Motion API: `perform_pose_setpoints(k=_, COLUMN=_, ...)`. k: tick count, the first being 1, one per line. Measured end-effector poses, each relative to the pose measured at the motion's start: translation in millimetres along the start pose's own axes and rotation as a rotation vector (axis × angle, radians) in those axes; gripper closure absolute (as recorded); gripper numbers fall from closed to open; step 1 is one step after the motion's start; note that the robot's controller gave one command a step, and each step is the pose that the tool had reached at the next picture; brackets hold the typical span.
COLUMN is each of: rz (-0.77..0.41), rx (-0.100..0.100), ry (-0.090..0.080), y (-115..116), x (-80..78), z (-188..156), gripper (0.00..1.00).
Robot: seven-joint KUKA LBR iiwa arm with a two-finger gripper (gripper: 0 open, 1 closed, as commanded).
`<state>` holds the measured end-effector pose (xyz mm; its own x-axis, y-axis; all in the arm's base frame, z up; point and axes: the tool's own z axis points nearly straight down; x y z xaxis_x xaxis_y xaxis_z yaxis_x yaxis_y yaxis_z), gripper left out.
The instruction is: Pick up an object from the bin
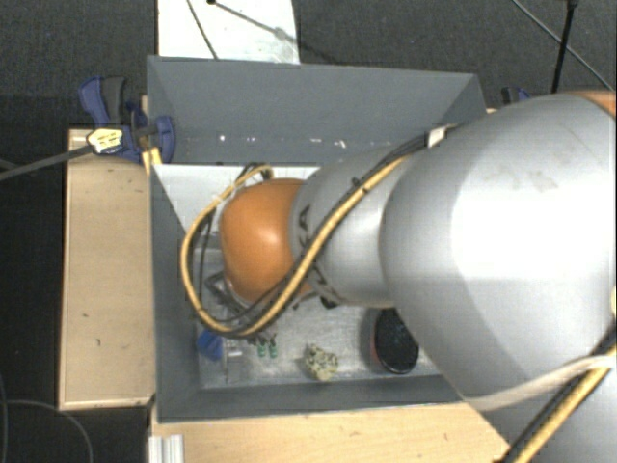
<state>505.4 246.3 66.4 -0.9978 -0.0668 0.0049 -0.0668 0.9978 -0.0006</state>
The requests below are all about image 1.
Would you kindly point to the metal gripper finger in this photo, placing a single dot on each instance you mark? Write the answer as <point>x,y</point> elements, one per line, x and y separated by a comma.
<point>234,365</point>

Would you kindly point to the blue object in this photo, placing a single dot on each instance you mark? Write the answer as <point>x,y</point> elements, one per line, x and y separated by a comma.
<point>209,345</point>

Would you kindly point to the speckled yellow grey lump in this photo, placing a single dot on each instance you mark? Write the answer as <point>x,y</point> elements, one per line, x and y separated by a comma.
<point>320,362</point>

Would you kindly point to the pale wood board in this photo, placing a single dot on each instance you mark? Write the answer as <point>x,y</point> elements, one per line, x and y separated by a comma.
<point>108,268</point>

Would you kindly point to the black round disc red rim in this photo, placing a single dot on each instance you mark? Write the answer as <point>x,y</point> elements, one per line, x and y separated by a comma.
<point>393,343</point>

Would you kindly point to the grey metal bin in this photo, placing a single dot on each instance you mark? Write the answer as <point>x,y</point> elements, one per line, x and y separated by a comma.
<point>289,109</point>

